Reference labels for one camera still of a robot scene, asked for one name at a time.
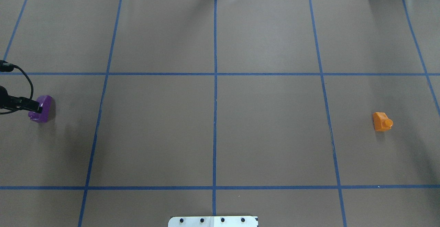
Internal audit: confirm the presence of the orange trapezoid block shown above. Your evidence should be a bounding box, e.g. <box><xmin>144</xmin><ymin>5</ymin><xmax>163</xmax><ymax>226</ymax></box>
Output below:
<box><xmin>372</xmin><ymin>112</ymin><xmax>394</xmax><ymax>132</ymax></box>

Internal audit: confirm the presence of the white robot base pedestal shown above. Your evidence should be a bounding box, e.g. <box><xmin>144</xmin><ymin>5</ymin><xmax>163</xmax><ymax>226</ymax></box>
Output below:
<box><xmin>168</xmin><ymin>216</ymin><xmax>259</xmax><ymax>227</ymax></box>

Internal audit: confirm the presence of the purple trapezoid block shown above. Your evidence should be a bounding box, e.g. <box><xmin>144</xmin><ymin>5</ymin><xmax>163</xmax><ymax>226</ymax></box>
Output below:
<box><xmin>28</xmin><ymin>95</ymin><xmax>53</xmax><ymax>123</ymax></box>

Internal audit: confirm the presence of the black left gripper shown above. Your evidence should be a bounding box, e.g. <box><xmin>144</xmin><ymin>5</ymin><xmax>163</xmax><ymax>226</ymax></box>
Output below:
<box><xmin>0</xmin><ymin>86</ymin><xmax>43</xmax><ymax>113</ymax></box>

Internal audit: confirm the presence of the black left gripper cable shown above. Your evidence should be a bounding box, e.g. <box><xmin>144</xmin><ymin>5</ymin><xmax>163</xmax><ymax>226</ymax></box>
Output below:
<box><xmin>0</xmin><ymin>60</ymin><xmax>34</xmax><ymax>115</ymax></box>

